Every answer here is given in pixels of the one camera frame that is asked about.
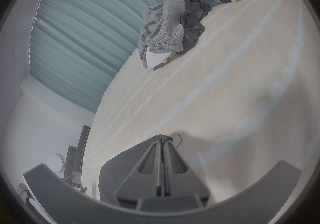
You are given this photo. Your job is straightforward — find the black T-shirt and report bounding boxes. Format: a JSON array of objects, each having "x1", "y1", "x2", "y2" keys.
[{"x1": 99, "y1": 133, "x2": 182, "y2": 204}]

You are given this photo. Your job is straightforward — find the bed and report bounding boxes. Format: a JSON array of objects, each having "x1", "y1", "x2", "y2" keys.
[{"x1": 81, "y1": 0, "x2": 320, "y2": 206}]

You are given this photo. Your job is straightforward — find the grey garment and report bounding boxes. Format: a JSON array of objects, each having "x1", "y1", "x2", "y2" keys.
[{"x1": 139, "y1": 0, "x2": 187, "y2": 70}]

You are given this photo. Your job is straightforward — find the white garment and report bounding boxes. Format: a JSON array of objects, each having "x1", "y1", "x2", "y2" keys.
[{"x1": 146, "y1": 50, "x2": 176, "y2": 71}]

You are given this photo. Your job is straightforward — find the black garment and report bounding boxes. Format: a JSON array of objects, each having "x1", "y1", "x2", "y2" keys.
[{"x1": 176, "y1": 0, "x2": 213, "y2": 56}]

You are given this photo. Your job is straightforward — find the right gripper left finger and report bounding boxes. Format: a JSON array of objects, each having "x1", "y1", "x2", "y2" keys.
[{"x1": 116, "y1": 140, "x2": 163, "y2": 203}]

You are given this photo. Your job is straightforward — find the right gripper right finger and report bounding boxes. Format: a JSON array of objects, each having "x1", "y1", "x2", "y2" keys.
[{"x1": 164, "y1": 140, "x2": 211, "y2": 202}]

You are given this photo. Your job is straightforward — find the blue-green curtain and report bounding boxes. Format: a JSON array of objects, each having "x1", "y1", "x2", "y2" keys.
[{"x1": 29, "y1": 0, "x2": 176, "y2": 114}]

